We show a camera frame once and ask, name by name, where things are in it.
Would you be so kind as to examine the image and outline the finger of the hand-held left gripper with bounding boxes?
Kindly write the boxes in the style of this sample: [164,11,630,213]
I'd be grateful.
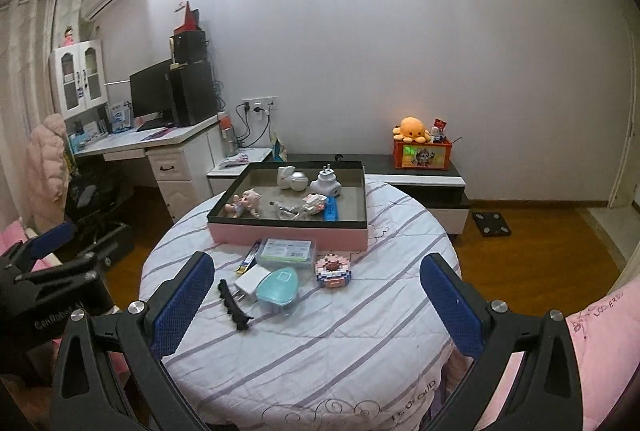
[12,251,99,298]
[0,220,77,277]

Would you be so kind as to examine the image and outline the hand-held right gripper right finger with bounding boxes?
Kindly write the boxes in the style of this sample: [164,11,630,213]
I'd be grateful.
[419,252,583,431]

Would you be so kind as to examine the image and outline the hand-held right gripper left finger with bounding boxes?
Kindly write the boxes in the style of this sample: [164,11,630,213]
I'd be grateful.
[50,251,216,431]

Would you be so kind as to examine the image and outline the pink pig figurine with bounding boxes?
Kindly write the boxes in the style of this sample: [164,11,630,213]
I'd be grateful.
[239,188,265,217]

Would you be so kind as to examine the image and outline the pink box with dark rim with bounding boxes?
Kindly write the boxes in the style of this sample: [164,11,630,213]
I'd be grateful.
[206,161,370,254]

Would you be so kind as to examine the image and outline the clear glass perfume bottle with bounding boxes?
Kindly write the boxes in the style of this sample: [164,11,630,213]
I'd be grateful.
[270,200,306,219]

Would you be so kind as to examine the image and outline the white and pink round toy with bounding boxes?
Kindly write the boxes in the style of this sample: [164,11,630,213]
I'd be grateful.
[276,166,310,192]

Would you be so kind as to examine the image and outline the white and pink block toy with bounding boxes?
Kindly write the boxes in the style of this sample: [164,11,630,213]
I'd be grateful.
[301,192,328,216]

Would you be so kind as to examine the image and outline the white plug adapter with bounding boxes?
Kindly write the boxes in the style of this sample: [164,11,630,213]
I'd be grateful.
[310,164,343,199]

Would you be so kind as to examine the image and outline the pink bed blanket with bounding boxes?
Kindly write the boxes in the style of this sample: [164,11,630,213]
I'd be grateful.
[0,217,133,392]

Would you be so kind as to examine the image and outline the black hair clip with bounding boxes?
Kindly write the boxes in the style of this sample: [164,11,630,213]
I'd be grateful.
[216,278,252,331]

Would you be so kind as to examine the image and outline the black office chair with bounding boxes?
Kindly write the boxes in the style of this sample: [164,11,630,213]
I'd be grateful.
[62,168,136,269]

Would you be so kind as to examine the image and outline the pink puffer jacket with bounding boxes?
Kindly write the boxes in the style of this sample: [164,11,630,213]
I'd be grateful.
[24,115,71,234]

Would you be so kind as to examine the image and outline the white charger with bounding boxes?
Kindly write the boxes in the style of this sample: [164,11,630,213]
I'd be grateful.
[233,266,271,304]

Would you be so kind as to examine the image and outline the black bathroom scale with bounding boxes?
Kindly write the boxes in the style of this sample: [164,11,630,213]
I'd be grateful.
[472,210,513,238]

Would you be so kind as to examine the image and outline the teal oval case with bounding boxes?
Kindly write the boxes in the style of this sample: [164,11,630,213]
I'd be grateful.
[256,267,303,319]

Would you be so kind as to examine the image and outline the clear plastic card box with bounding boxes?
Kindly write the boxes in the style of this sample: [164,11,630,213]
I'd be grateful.
[259,238,318,267]

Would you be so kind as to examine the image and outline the white striped tablecloth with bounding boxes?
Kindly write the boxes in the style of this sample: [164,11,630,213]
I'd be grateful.
[137,176,463,431]

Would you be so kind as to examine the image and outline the low black-topped cabinet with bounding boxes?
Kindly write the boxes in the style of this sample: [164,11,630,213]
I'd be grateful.
[280,153,472,234]

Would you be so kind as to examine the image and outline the white desk with drawers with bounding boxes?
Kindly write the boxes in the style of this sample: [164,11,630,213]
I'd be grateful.
[72,113,226,224]

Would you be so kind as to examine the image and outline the white nightstand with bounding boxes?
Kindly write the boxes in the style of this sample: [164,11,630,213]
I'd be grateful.
[206,146,275,196]

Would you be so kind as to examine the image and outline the blue book box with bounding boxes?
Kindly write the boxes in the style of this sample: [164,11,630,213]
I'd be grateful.
[107,101,133,134]

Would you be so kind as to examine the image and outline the orange storage box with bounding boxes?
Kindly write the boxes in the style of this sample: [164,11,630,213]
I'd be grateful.
[392,138,453,170]

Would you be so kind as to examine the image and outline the pink quilt with writing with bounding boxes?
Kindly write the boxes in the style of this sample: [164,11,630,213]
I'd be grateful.
[440,281,640,431]

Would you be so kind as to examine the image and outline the white hutch cabinet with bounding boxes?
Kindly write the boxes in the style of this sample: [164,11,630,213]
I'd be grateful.
[48,40,108,119]

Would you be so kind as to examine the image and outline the water bottle with red lid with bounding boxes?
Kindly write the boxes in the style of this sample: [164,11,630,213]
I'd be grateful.
[221,111,236,156]

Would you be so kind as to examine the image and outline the black computer monitor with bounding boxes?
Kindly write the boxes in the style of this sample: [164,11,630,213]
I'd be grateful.
[129,58,176,122]

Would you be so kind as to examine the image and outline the orange octopus plush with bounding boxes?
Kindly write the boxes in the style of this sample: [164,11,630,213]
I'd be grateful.
[392,117,431,143]

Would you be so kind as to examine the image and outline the light curtain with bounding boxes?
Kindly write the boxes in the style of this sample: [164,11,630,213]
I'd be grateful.
[0,0,83,152]

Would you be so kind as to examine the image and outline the black computer tower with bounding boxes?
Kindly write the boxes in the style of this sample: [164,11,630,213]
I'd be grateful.
[167,61,219,128]

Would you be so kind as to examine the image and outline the black speaker box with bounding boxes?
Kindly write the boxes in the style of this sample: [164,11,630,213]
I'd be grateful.
[170,30,208,64]

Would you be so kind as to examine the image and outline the red triangular flag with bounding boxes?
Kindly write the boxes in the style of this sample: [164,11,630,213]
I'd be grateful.
[174,1,201,34]

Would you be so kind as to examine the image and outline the black power cables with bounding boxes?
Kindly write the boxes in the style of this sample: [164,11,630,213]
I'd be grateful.
[235,103,273,146]

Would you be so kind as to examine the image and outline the white door frame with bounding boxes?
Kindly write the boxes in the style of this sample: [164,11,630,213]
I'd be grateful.
[607,11,640,217]

